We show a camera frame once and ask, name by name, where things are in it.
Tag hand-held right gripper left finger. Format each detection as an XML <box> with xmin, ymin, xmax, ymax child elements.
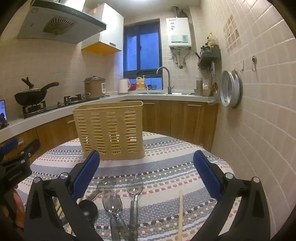
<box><xmin>23</xmin><ymin>150</ymin><xmax>100</xmax><ymax>241</ymax></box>

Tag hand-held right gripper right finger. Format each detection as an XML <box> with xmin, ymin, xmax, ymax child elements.
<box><xmin>193</xmin><ymin>150</ymin><xmax>271</xmax><ymax>241</ymax></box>

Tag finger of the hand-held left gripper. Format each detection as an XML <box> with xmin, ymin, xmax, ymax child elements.
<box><xmin>13</xmin><ymin>145</ymin><xmax>32</xmax><ymax>165</ymax></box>
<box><xmin>0</xmin><ymin>138</ymin><xmax>19</xmax><ymax>158</ymax></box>

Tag black round ladle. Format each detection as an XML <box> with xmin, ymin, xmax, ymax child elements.
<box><xmin>78</xmin><ymin>199</ymin><xmax>99</xmax><ymax>227</ymax></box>

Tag clear plastic spoon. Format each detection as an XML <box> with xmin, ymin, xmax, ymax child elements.
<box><xmin>86</xmin><ymin>177</ymin><xmax>117</xmax><ymax>202</ymax></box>
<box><xmin>126</xmin><ymin>175</ymin><xmax>144</xmax><ymax>241</ymax></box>
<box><xmin>102</xmin><ymin>190</ymin><xmax>130</xmax><ymax>241</ymax></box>

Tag wooden chopstick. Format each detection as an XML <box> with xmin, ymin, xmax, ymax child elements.
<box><xmin>177</xmin><ymin>190</ymin><xmax>184</xmax><ymax>241</ymax></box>
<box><xmin>55</xmin><ymin>197</ymin><xmax>83</xmax><ymax>233</ymax></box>

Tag beige slotted utensil basket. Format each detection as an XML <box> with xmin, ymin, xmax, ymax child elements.
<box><xmin>73</xmin><ymin>101</ymin><xmax>145</xmax><ymax>161</ymax></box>

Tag hanging kitchen utensils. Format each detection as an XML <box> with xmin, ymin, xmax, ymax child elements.
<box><xmin>210</xmin><ymin>61</ymin><xmax>219</xmax><ymax>96</ymax></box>

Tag phone with lit screen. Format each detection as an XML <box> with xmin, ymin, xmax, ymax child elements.
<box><xmin>0</xmin><ymin>100</ymin><xmax>9</xmax><ymax>129</ymax></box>

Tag striped woven tablecloth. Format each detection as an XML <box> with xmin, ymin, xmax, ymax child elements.
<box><xmin>17</xmin><ymin>131</ymin><xmax>242</xmax><ymax>241</ymax></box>

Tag black wok with lid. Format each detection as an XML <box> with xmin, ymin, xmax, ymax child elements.
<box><xmin>14</xmin><ymin>77</ymin><xmax>59</xmax><ymax>106</ymax></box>

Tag black gas stove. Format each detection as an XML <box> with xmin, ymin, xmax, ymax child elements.
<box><xmin>22</xmin><ymin>94</ymin><xmax>100</xmax><ymax>119</ymax></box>

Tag brown rice cooker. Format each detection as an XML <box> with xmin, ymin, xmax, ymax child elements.
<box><xmin>83</xmin><ymin>76</ymin><xmax>106</xmax><ymax>98</ymax></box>

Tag grey storage jar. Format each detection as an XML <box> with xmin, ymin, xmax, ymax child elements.
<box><xmin>196</xmin><ymin>77</ymin><xmax>204</xmax><ymax>96</ymax></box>

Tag white electric kettle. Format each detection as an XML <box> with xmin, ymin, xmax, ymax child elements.
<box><xmin>118</xmin><ymin>78</ymin><xmax>131</xmax><ymax>94</ymax></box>

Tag steel kitchen faucet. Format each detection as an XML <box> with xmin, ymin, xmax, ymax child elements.
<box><xmin>157</xmin><ymin>67</ymin><xmax>174</xmax><ymax>94</ymax></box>

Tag yellow detergent bottle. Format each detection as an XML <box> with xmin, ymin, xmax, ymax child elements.
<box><xmin>136</xmin><ymin>75</ymin><xmax>146</xmax><ymax>91</ymax></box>

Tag water heater pipes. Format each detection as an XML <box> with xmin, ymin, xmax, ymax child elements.
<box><xmin>170</xmin><ymin>47</ymin><xmax>191</xmax><ymax>69</ymax></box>

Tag grey range hood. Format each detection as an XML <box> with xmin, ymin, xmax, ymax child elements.
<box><xmin>17</xmin><ymin>0</ymin><xmax>107</xmax><ymax>44</ymax></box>

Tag dark framed window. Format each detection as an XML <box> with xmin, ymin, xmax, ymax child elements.
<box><xmin>123</xmin><ymin>19</ymin><xmax>162</xmax><ymax>90</ymax></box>

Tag white water heater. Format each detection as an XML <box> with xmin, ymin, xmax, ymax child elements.
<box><xmin>166</xmin><ymin>17</ymin><xmax>192</xmax><ymax>48</ymax></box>

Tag grey wall rack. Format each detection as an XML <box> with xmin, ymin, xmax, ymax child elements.
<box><xmin>197</xmin><ymin>45</ymin><xmax>221</xmax><ymax>70</ymax></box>

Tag bottles on wall rack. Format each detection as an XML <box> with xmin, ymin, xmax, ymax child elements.
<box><xmin>206</xmin><ymin>32</ymin><xmax>218</xmax><ymax>49</ymax></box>

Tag white wall cabinet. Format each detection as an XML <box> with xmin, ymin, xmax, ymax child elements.
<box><xmin>81</xmin><ymin>3</ymin><xmax>125</xmax><ymax>56</ymax></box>

